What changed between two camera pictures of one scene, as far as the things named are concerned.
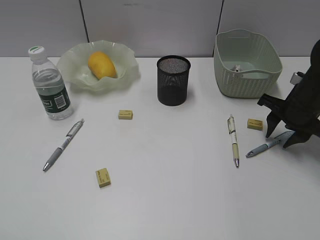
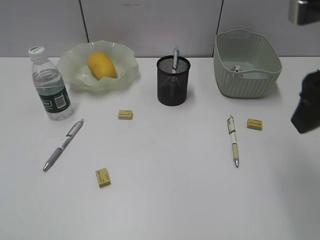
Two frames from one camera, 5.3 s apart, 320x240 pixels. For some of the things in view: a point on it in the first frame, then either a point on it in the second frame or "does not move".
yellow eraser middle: x=125 y=114 does not move
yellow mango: x=101 y=65 does not move
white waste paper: x=236 y=68 does not move
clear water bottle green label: x=50 y=85 does not move
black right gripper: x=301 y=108 to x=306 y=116
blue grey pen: x=281 y=139 to x=176 y=58
